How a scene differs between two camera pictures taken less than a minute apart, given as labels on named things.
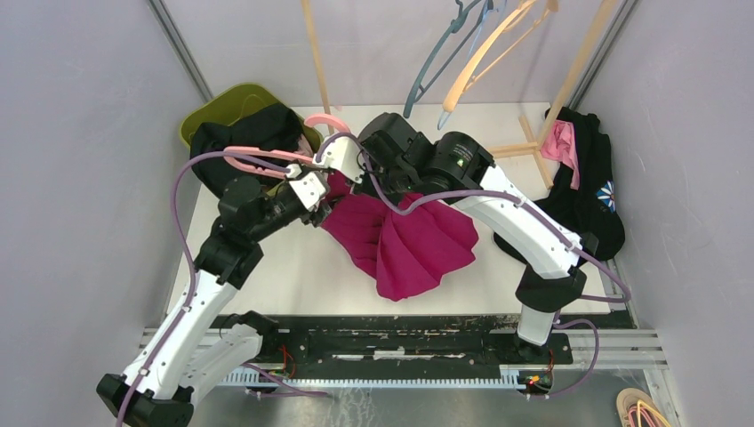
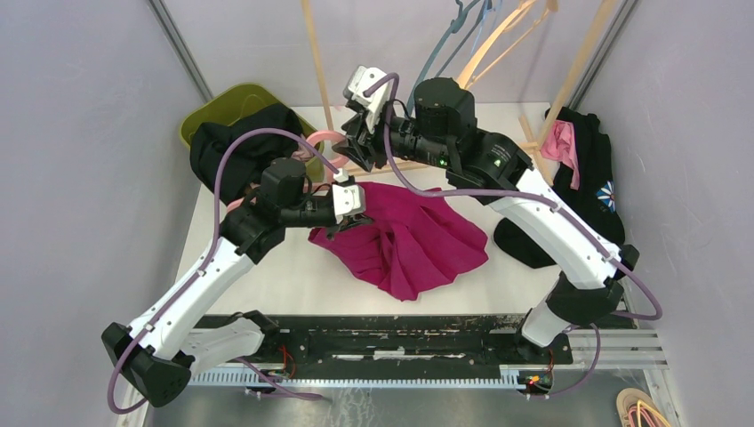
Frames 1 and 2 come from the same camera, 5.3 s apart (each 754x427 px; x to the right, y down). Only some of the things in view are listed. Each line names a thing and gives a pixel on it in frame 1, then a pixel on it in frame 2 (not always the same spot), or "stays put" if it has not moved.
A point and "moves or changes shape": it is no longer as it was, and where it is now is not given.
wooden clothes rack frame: x=499 y=149 stays put
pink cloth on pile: x=560 y=146 stays put
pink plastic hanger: x=229 y=152 -> x=310 y=143
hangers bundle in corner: x=635 y=408 stays put
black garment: x=279 y=127 stays put
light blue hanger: x=491 y=6 -> x=487 y=4
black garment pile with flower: x=592 y=208 stays put
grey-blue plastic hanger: x=455 y=27 stays put
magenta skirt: x=405 y=253 moves or changes shape
